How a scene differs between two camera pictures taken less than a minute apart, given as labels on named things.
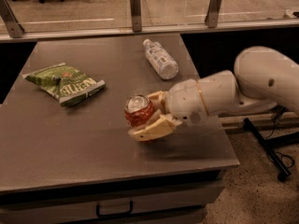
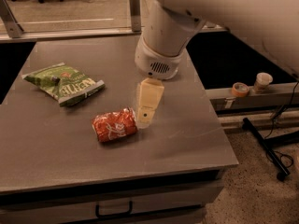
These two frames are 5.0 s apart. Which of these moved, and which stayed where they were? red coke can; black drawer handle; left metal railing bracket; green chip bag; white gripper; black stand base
Moved: white gripper; red coke can
Stayed: green chip bag; black drawer handle; black stand base; left metal railing bracket
